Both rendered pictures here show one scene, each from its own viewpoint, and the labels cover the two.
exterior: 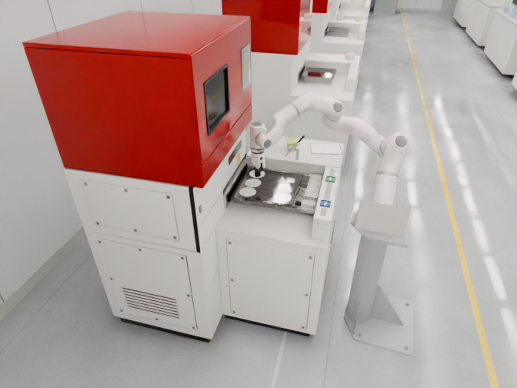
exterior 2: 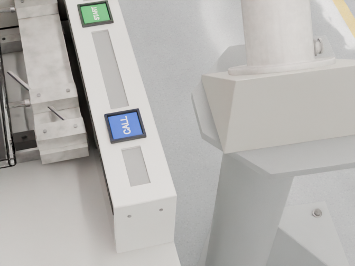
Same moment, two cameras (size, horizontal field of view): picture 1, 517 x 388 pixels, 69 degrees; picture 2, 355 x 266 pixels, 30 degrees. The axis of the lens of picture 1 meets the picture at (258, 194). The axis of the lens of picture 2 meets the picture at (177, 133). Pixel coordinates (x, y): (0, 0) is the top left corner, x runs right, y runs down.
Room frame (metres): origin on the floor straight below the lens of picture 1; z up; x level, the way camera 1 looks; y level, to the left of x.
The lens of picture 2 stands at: (1.10, -0.09, 1.77)
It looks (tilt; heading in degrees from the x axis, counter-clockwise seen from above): 52 degrees down; 327
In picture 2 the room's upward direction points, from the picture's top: 4 degrees clockwise
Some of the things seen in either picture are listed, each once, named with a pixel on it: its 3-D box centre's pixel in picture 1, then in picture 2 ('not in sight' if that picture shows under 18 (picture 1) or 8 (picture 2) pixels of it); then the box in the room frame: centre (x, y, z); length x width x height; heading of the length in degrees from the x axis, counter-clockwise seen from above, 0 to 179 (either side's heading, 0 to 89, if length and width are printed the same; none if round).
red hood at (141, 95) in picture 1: (161, 88); not in sight; (1.92, 0.50, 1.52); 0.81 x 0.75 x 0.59; 165
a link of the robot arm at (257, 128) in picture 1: (258, 135); not in sight; (1.93, 0.00, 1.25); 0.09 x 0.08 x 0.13; 29
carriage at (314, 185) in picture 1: (311, 194); (49, 76); (1.91, -0.33, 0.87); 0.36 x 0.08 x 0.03; 165
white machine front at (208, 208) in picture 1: (223, 179); not in sight; (1.84, 0.20, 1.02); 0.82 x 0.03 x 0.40; 165
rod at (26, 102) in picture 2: not in sight; (18, 104); (1.85, -0.25, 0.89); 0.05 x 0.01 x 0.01; 75
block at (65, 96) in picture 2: (310, 197); (54, 97); (1.84, -0.31, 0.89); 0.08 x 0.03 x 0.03; 75
